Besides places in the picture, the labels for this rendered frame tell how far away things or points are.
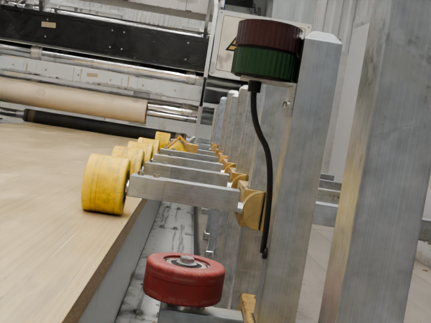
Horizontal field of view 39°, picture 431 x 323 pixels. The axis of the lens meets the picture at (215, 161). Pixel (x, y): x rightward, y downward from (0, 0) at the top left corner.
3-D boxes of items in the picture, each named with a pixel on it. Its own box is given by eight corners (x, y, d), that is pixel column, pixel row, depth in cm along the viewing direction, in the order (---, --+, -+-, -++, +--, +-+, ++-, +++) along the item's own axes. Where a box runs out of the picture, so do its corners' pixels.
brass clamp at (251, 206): (269, 218, 92) (274, 185, 92) (282, 235, 79) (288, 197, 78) (229, 212, 92) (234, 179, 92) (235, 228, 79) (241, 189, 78)
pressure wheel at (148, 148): (154, 137, 137) (149, 157, 130) (151, 166, 142) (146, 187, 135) (128, 132, 137) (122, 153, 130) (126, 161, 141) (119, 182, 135)
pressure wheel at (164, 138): (169, 140, 230) (167, 157, 235) (171, 129, 237) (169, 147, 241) (153, 138, 230) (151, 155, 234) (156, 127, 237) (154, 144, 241)
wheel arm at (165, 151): (329, 186, 165) (332, 172, 165) (333, 187, 161) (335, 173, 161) (145, 157, 163) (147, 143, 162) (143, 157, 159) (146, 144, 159)
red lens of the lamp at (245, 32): (293, 59, 60) (297, 36, 60) (304, 52, 54) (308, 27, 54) (233, 49, 60) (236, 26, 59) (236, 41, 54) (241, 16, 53)
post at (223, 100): (210, 222, 236) (229, 98, 233) (210, 223, 233) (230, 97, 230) (201, 220, 236) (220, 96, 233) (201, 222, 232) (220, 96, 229)
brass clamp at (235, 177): (253, 197, 117) (257, 171, 117) (261, 207, 104) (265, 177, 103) (221, 192, 117) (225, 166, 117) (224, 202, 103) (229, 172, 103)
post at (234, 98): (216, 276, 161) (245, 95, 158) (216, 279, 158) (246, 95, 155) (202, 274, 161) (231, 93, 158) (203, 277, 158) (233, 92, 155)
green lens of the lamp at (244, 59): (289, 84, 60) (293, 62, 60) (299, 81, 54) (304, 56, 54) (228, 74, 60) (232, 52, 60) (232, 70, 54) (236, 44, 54)
